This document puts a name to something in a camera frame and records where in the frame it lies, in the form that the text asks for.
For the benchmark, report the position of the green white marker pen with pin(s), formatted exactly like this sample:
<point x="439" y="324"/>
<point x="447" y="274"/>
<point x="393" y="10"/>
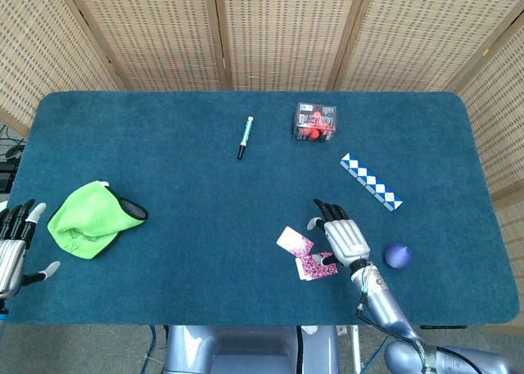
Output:
<point x="245" y="134"/>

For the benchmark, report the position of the white table leg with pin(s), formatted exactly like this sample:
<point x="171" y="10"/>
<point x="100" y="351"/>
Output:
<point x="355" y="345"/>

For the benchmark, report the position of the green microfiber cloth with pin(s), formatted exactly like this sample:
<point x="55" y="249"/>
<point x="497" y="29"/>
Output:
<point x="88" y="218"/>

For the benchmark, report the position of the clear box of red pieces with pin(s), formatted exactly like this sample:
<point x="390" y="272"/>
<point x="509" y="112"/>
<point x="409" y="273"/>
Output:
<point x="314" y="122"/>

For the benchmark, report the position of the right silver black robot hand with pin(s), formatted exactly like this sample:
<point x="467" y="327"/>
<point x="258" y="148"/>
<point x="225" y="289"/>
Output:
<point x="346" y="239"/>

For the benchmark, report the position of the woven rattan screen panel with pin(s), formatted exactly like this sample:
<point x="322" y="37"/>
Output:
<point x="37" y="55"/>
<point x="503" y="124"/>
<point x="417" y="34"/>
<point x="286" y="34"/>
<point x="155" y="34"/>

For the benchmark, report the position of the blue white snake puzzle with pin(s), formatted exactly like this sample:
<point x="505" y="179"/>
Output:
<point x="370" y="181"/>

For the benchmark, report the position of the purple ball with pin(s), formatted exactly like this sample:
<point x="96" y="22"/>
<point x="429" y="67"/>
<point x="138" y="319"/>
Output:
<point x="398" y="256"/>

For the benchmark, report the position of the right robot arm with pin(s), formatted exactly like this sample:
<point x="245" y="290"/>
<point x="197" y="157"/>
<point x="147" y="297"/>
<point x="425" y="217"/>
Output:
<point x="389" y="312"/>

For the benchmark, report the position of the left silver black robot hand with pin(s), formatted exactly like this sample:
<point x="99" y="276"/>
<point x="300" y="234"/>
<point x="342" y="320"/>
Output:
<point x="11" y="255"/>

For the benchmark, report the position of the grey blue robot torso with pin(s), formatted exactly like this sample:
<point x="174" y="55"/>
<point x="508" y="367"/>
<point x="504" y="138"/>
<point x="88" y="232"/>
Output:
<point x="245" y="349"/>

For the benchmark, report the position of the dark teal table mat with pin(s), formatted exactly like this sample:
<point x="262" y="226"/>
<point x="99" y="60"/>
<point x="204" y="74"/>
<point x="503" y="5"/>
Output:
<point x="184" y="226"/>

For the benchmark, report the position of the black background equipment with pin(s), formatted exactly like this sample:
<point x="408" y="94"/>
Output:
<point x="8" y="173"/>

